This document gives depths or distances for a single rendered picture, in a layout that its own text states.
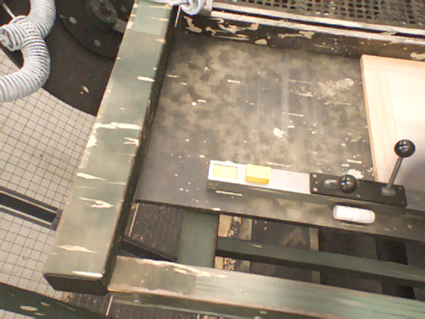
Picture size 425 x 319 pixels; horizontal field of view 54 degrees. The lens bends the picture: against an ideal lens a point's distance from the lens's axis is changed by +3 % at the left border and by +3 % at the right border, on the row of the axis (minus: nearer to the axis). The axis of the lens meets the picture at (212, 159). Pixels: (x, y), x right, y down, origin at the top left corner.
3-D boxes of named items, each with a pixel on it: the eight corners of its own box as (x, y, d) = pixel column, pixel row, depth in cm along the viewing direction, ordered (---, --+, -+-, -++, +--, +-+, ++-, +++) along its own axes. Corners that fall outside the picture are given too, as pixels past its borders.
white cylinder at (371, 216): (332, 220, 87) (369, 226, 88) (338, 215, 85) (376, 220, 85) (332, 208, 89) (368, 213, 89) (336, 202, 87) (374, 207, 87)
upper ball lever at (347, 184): (335, 194, 87) (360, 196, 74) (318, 191, 87) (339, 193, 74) (338, 176, 88) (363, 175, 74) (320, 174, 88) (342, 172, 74)
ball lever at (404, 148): (397, 203, 86) (422, 145, 80) (379, 200, 85) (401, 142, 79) (391, 193, 89) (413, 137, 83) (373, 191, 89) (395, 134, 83)
